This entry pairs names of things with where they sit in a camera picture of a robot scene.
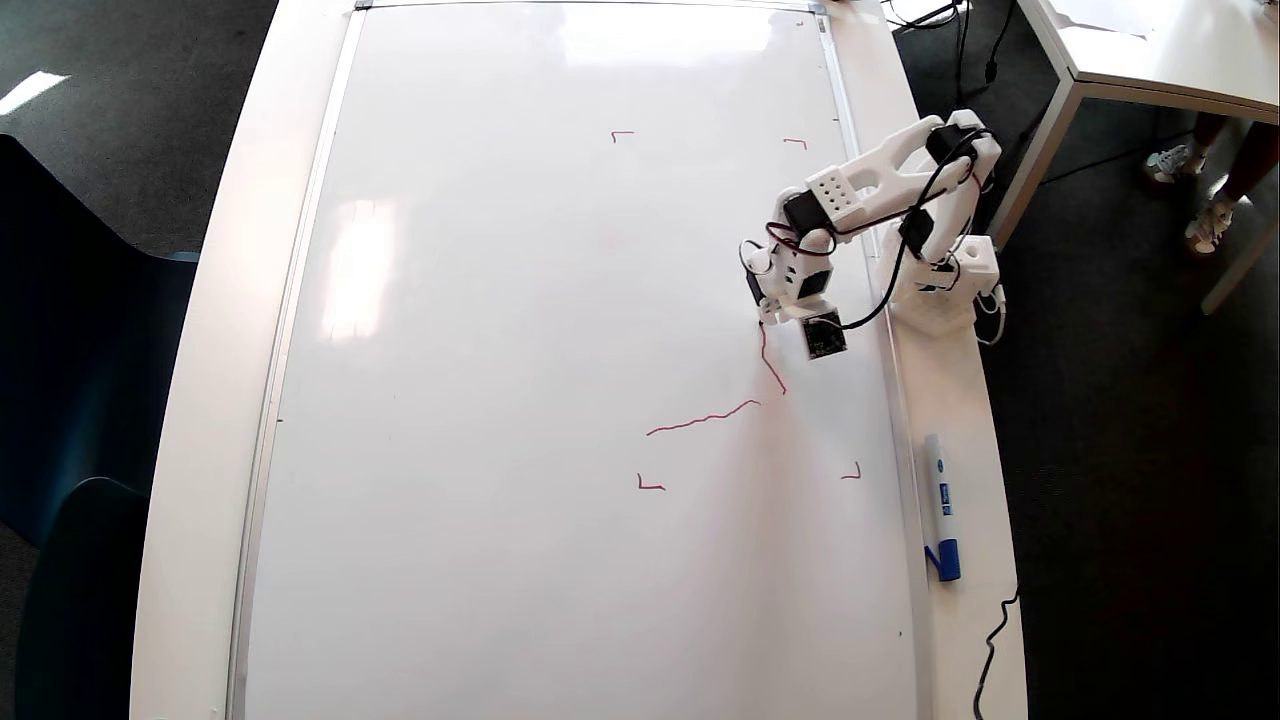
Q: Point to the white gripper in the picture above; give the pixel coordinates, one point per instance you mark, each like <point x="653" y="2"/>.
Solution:
<point x="766" y="302"/>

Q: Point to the white side table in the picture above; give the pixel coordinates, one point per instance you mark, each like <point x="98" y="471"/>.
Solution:
<point x="1170" y="45"/>

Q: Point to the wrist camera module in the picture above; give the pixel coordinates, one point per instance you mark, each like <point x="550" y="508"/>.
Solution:
<point x="826" y="335"/>

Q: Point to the white whiteboard with metal frame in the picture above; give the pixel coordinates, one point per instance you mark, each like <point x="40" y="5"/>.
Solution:
<point x="500" y="350"/>

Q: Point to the person bare leg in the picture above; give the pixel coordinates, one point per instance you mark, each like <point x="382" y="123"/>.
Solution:
<point x="1255" y="160"/>
<point x="1210" y="130"/>

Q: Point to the blue whiteboard marker pen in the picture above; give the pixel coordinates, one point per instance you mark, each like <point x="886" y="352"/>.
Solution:
<point x="940" y="500"/>

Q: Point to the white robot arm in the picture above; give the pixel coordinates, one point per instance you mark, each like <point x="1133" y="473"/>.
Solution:
<point x="870" y="180"/>

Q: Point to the dark blue chair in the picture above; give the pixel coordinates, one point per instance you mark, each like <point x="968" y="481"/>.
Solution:
<point x="85" y="600"/>
<point x="80" y="350"/>

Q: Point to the white sneaker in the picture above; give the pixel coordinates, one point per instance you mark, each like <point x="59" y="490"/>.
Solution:
<point x="1170" y="165"/>
<point x="1210" y="225"/>

